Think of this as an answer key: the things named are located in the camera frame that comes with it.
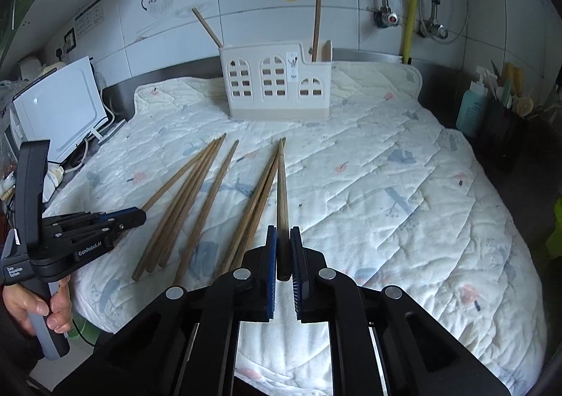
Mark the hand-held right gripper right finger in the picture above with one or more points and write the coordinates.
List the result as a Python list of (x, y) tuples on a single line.
[(299, 279)]

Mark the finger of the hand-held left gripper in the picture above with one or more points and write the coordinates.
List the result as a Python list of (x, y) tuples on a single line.
[(88, 237), (127, 217)]

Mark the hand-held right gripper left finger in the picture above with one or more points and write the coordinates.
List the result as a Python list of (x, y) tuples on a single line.
[(272, 277)]

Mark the row of wooden chopsticks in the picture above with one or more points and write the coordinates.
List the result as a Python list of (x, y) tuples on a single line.
[(183, 207)]

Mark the white house-shaped utensil holder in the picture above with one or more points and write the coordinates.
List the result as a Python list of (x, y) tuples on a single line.
[(250, 108)]

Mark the person's left hand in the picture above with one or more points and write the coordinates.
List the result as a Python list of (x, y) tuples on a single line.
[(17, 304)]

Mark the white countertop appliance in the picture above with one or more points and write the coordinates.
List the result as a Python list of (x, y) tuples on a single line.
[(57, 106)]

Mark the clear plastic bag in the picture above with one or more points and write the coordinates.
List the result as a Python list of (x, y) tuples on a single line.
[(8, 97)]

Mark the white plastic jug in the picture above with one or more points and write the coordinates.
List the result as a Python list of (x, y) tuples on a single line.
[(31, 67)]

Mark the white quilted blanket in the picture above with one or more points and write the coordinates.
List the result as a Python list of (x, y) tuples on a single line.
[(395, 203)]

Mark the teal pump bottle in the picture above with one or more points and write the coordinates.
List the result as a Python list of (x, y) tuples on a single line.
[(472, 110)]

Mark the black utensil container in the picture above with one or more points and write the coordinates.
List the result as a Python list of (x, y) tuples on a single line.
[(502, 141)]

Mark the green plastic item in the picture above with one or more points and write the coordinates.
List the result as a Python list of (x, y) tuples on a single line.
[(556, 229)]

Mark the metal valve with red knob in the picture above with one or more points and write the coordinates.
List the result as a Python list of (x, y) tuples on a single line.
[(386, 18)]

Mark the pale green spoon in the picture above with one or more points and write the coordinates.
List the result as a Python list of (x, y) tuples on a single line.
[(506, 93)]

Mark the wooden spoon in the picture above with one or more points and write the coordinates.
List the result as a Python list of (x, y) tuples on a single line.
[(524, 107)]

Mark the metal water valve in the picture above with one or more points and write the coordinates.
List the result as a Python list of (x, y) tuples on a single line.
[(439, 31)]

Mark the yellow brush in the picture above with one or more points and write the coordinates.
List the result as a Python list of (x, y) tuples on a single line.
[(513, 78)]

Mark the wall power outlet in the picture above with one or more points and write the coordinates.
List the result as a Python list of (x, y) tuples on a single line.
[(70, 42)]

